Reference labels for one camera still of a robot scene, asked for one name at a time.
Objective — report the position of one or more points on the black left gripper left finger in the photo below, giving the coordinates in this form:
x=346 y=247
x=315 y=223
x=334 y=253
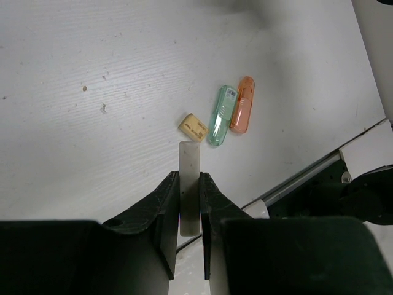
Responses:
x=131 y=253

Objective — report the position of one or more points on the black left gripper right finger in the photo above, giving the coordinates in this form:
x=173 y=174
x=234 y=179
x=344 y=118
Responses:
x=322 y=255

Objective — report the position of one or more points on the grey small eraser stick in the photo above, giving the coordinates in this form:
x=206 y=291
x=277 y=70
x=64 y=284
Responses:
x=189 y=174

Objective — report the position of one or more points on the green highlighter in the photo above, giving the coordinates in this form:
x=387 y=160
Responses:
x=222 y=115

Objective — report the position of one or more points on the orange highlighter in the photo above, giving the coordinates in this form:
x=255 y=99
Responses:
x=242 y=112

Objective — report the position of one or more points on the yellow small clip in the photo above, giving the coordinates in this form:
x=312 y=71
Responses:
x=193 y=128

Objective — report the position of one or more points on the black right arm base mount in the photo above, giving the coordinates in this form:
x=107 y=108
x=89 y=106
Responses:
x=328 y=189

